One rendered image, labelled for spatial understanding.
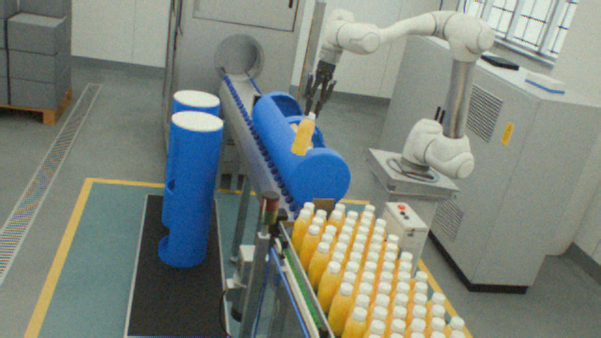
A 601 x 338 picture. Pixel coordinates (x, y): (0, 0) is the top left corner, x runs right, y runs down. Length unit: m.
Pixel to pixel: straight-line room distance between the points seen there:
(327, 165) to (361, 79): 5.50
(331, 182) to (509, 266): 2.01
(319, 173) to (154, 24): 5.20
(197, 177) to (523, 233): 2.24
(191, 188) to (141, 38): 4.50
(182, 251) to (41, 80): 2.76
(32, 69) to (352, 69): 4.20
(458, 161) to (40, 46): 3.95
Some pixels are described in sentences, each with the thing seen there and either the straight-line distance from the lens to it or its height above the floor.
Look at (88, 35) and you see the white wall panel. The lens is 7.40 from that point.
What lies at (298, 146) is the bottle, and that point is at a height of 1.26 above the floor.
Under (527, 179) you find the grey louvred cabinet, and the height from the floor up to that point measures 0.91.
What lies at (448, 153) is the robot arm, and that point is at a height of 1.27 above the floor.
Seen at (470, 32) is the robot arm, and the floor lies 1.83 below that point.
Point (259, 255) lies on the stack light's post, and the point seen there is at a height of 1.03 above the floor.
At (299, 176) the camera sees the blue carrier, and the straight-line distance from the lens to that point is 2.31.
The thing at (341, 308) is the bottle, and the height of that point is 1.02.
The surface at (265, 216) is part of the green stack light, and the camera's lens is 1.79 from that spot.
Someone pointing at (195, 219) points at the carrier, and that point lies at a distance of 3.12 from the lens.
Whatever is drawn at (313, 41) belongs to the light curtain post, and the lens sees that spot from 3.62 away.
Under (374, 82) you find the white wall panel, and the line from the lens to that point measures 7.85.
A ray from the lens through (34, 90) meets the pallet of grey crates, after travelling 5.52.
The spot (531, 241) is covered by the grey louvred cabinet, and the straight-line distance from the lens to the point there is 4.05.
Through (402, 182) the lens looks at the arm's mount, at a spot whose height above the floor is 1.06.
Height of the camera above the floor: 2.06
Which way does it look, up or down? 23 degrees down
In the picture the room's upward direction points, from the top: 12 degrees clockwise
